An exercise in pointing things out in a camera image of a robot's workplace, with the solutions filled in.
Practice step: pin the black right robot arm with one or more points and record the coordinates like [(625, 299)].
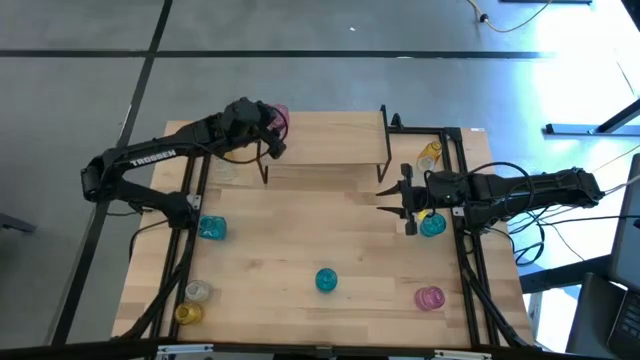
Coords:
[(540, 192)]

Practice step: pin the small pink glass vase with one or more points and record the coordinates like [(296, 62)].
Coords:
[(280, 117)]

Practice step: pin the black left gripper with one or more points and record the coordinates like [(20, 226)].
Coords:
[(245, 120)]

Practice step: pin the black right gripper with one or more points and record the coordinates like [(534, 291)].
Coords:
[(435, 192)]

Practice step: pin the black desk leg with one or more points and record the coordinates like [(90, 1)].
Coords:
[(560, 277)]

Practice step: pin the grey monitor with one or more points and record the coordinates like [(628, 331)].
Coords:
[(627, 225)]

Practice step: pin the round yellow glass vase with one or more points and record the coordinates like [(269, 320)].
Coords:
[(189, 313)]

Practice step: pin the large pink ribbed glass vase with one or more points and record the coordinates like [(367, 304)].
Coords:
[(429, 298)]

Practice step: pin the square teal glass vase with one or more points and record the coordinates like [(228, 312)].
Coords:
[(212, 227)]

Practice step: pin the black desk foot bar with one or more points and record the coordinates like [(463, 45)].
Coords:
[(570, 130)]

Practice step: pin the wooden shelf with black legs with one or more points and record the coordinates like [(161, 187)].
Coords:
[(330, 137)]

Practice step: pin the black metal rig frame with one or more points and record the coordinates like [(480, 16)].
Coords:
[(420, 131)]

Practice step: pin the silver metal bracket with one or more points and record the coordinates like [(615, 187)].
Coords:
[(462, 355), (185, 348)]

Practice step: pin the round teal glass vase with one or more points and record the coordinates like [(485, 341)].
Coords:
[(326, 280), (434, 226)]

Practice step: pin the clear round glass vase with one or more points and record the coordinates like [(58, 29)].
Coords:
[(197, 290)]

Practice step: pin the clear ribbed glass vase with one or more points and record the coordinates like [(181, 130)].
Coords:
[(224, 172)]

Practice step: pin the tall yellow ribbed glass vase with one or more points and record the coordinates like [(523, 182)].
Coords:
[(432, 149)]

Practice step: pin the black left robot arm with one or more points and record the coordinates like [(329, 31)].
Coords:
[(150, 155)]

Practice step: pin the clear glass bottle vase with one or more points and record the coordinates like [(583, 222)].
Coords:
[(424, 164)]

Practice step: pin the grey furniture foot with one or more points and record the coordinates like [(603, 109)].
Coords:
[(15, 223)]

